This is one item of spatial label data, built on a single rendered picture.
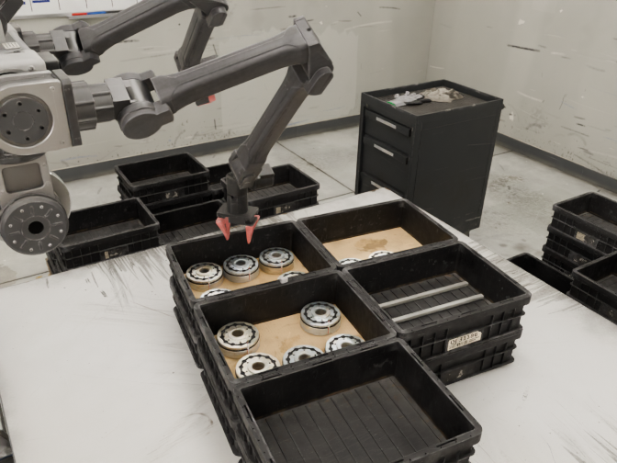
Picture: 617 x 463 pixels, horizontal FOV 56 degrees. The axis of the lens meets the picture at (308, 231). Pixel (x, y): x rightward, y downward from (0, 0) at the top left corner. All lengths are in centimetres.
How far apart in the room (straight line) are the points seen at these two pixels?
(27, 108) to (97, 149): 342
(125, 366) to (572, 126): 393
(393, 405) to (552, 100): 388
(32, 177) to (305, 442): 82
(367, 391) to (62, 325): 92
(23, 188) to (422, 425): 100
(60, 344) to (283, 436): 77
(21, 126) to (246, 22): 368
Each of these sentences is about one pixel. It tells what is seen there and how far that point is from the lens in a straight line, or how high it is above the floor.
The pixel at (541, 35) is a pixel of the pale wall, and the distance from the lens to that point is 499.
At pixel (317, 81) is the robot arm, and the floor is 145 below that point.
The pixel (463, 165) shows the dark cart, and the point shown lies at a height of 57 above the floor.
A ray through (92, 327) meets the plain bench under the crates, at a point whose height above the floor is 70.
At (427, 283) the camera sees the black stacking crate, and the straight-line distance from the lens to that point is 173.
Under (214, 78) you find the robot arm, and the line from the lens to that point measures 116.
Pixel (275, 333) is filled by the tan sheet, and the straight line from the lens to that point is 150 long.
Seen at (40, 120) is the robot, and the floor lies 145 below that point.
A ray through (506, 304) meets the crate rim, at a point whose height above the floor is 93.
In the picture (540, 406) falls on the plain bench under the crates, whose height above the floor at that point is 70.
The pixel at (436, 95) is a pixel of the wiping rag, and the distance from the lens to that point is 331.
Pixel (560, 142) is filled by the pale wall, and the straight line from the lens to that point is 496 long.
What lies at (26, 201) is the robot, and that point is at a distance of 141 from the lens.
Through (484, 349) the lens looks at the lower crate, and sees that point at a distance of 158.
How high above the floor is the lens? 178
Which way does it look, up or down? 29 degrees down
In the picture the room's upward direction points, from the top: 1 degrees clockwise
